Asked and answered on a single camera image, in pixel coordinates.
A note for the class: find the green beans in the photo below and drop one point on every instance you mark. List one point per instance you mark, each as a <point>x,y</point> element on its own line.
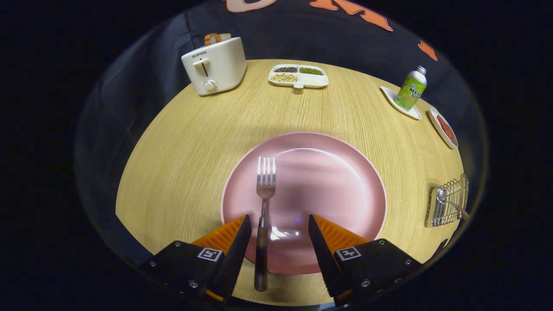
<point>311,71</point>

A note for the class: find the yellow soybeans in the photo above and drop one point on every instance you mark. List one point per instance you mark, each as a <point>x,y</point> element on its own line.
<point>284,77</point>

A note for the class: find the metal spoon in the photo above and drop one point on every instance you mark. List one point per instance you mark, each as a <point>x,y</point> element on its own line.
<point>441,195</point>

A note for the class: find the white oval food plate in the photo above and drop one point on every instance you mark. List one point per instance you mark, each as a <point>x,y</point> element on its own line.
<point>433,120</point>

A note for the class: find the white square coaster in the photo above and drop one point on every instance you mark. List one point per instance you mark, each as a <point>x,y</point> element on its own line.
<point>389,94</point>

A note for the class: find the white divided dish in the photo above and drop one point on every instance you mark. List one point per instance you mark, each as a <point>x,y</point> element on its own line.
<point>313,80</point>

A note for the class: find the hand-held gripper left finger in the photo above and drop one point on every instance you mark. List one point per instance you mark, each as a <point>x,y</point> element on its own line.
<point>235,259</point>

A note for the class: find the brown toast slice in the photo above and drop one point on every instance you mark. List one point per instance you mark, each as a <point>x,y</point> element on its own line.
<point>208,39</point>
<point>222,37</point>

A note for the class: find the pink round plate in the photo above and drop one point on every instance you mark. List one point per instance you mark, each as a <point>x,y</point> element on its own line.
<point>328,181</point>

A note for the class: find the dark red beans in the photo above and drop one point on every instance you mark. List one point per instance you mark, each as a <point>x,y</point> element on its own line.
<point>286,69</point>

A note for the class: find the white toaster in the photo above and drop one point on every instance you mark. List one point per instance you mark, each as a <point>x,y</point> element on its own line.
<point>224,65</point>

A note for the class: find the red-brown meat piece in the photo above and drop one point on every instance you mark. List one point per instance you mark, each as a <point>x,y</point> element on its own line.
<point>447,129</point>

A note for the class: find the green soda bottle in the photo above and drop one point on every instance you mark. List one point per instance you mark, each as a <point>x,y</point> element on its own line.
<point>410,93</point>

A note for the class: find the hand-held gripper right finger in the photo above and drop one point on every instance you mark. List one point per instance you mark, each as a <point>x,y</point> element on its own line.
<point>326,259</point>

